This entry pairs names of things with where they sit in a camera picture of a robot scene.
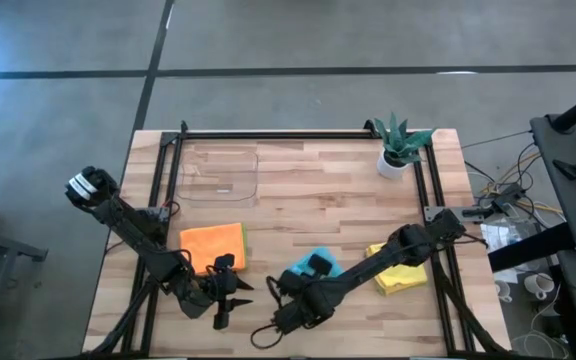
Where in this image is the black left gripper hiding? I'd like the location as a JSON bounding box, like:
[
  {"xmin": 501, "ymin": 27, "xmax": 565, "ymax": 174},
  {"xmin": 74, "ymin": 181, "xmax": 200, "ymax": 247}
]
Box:
[{"xmin": 202, "ymin": 253, "xmax": 255, "ymax": 330}]

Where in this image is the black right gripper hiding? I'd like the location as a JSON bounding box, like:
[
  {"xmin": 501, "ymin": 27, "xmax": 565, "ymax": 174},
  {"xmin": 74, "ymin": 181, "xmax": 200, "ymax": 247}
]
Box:
[{"xmin": 272, "ymin": 253, "xmax": 342, "ymax": 335}]

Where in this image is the blue microfiber towel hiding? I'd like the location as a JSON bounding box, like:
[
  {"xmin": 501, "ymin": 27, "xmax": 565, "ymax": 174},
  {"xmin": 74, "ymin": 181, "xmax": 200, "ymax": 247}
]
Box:
[{"xmin": 287, "ymin": 246, "xmax": 345, "ymax": 279}]

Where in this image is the orange microfiber towel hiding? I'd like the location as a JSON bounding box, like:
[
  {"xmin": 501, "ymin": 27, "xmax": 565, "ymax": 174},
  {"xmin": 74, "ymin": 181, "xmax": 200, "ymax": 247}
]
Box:
[{"xmin": 179, "ymin": 222, "xmax": 246, "ymax": 275}]

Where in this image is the yellow microfiber towel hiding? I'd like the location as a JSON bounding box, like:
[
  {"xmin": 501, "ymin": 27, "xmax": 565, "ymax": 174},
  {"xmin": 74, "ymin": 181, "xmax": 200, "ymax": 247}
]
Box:
[{"xmin": 366, "ymin": 243, "xmax": 428, "ymax": 296}]

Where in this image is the clear plastic bin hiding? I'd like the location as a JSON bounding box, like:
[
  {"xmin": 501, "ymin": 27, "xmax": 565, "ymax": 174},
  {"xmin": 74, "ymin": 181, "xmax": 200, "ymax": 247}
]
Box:
[{"xmin": 176, "ymin": 149, "xmax": 260, "ymax": 204}]

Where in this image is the green plant in white pot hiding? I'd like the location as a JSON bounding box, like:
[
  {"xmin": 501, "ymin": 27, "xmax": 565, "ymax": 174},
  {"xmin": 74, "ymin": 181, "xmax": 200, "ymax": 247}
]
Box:
[{"xmin": 373, "ymin": 112, "xmax": 437, "ymax": 180}]

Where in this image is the white mug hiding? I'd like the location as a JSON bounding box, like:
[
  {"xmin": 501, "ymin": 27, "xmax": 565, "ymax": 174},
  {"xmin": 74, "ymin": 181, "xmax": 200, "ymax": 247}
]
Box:
[
  {"xmin": 523, "ymin": 272, "xmax": 555, "ymax": 301},
  {"xmin": 495, "ymin": 279, "xmax": 514, "ymax": 304}
]

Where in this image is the white plastic bag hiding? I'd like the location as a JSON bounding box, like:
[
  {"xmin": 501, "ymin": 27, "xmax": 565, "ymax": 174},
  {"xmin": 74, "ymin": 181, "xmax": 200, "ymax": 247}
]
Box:
[{"xmin": 481, "ymin": 222, "xmax": 524, "ymax": 254}]

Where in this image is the white paper sheet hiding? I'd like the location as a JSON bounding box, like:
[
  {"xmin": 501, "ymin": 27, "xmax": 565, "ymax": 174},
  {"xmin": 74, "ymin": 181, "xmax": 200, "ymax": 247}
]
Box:
[{"xmin": 492, "ymin": 267, "xmax": 519, "ymax": 284}]

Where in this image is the black power box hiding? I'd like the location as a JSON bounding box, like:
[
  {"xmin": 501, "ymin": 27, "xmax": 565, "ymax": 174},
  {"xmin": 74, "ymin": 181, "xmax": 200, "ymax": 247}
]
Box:
[{"xmin": 487, "ymin": 182, "xmax": 528, "ymax": 205}]

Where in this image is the black metal floor beam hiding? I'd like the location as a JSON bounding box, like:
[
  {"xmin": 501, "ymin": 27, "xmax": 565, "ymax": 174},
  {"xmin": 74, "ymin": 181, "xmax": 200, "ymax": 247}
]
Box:
[{"xmin": 487, "ymin": 222, "xmax": 576, "ymax": 274}]

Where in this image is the dark metal cart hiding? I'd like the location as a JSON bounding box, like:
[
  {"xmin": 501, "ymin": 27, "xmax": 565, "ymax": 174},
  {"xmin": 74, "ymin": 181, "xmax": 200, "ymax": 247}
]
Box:
[{"xmin": 0, "ymin": 222, "xmax": 49, "ymax": 360}]

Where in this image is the black side desk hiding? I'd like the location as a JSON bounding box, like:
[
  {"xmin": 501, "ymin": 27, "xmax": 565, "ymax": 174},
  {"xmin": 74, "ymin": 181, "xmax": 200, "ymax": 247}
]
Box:
[{"xmin": 530, "ymin": 113, "xmax": 576, "ymax": 360}]

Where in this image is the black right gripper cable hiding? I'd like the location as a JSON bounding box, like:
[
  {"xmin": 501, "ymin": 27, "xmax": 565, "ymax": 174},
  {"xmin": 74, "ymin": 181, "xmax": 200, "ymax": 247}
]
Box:
[{"xmin": 250, "ymin": 274, "xmax": 285, "ymax": 350}]

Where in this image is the black aluminium table frame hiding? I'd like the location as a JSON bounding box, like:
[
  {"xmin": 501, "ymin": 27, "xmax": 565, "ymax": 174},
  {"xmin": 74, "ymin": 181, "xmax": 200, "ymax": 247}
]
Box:
[{"xmin": 83, "ymin": 119, "xmax": 514, "ymax": 359}]

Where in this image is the yellow floor cable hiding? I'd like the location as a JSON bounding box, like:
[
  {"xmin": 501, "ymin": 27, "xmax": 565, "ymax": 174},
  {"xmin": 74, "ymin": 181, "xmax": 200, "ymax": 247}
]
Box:
[{"xmin": 480, "ymin": 152, "xmax": 567, "ymax": 221}]

